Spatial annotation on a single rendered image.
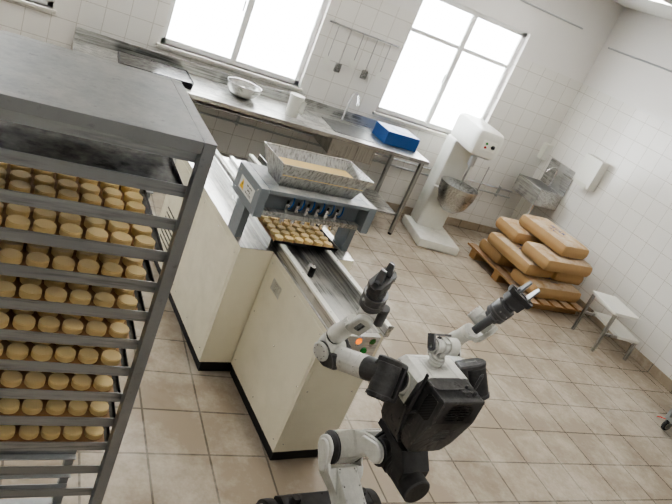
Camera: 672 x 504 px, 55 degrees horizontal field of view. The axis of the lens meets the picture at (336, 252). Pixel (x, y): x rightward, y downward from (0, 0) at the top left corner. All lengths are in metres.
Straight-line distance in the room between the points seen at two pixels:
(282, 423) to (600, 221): 5.11
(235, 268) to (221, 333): 0.43
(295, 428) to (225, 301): 0.77
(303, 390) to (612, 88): 5.79
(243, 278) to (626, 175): 5.01
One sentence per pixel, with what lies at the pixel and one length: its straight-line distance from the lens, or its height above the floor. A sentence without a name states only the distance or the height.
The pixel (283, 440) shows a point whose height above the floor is 0.17.
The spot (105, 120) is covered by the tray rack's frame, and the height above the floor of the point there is 1.82.
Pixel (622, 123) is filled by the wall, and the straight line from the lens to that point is 7.75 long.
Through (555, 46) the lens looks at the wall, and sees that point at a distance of 7.93.
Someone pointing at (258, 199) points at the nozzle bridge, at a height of 1.12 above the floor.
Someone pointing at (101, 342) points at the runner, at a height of 1.23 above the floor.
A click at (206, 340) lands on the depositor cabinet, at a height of 0.23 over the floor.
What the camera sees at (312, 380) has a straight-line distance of 3.09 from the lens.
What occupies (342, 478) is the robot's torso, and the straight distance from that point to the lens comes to 2.91.
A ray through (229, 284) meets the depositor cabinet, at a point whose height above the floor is 0.61.
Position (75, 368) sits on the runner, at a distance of 1.80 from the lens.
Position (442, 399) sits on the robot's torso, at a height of 1.12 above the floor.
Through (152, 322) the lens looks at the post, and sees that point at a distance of 1.69.
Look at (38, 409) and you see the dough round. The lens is 1.93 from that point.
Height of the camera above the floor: 2.27
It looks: 23 degrees down
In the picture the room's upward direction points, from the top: 23 degrees clockwise
